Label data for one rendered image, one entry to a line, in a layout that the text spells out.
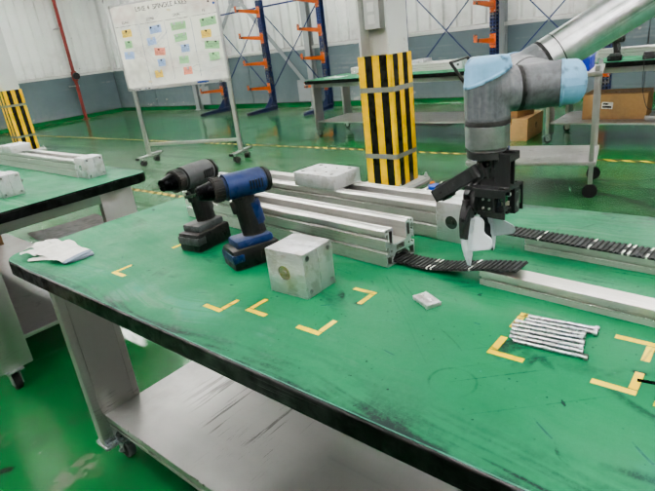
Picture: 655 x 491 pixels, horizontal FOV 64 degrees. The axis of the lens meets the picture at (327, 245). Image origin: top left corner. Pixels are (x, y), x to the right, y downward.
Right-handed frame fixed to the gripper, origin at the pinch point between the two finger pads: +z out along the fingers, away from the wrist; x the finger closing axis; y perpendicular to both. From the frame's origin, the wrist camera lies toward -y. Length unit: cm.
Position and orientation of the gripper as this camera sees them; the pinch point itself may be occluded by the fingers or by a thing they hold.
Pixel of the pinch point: (477, 251)
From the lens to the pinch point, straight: 104.3
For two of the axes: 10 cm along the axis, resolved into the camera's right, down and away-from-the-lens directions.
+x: 6.9, -3.3, 6.4
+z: 1.1, 9.3, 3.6
